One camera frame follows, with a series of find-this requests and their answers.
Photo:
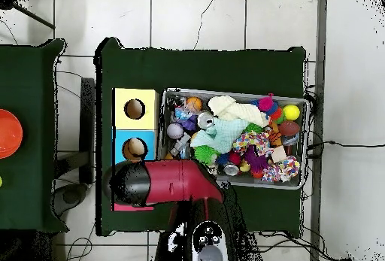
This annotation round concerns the polka dot cloth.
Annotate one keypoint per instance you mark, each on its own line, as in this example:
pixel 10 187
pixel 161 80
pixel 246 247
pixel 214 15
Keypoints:
pixel 255 142

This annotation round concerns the green spiky ball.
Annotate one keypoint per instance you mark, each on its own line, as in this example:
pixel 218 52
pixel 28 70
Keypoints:
pixel 206 154

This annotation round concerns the small orange basketball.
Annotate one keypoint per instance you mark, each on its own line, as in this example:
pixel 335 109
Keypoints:
pixel 194 103

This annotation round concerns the white ball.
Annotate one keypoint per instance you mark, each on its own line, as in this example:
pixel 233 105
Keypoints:
pixel 175 130

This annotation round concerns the mint green cloth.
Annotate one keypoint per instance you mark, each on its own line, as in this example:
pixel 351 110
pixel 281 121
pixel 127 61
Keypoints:
pixel 225 134

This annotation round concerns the brown toy football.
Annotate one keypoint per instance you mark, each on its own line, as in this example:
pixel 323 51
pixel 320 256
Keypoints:
pixel 289 128

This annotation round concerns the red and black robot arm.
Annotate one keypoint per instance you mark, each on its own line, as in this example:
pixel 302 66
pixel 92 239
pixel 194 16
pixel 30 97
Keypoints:
pixel 168 183

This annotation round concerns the clear mesh bin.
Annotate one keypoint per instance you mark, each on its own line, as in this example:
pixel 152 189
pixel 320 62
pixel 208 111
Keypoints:
pixel 264 183

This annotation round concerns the cream yellow cloth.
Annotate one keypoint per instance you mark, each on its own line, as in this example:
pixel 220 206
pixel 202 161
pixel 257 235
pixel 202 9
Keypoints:
pixel 240 112

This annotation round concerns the pink spiky ball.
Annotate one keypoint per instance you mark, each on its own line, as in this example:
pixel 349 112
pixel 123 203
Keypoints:
pixel 266 103

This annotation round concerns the silver can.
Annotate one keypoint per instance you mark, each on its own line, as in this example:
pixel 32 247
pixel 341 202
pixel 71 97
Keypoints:
pixel 206 119

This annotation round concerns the orange disc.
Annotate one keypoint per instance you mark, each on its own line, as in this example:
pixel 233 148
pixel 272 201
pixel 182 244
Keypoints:
pixel 9 133

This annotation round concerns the green side table cloth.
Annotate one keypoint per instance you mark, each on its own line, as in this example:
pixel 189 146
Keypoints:
pixel 36 80

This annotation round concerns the wooden box with three holes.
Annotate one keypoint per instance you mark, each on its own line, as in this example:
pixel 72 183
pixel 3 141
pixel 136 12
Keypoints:
pixel 120 127

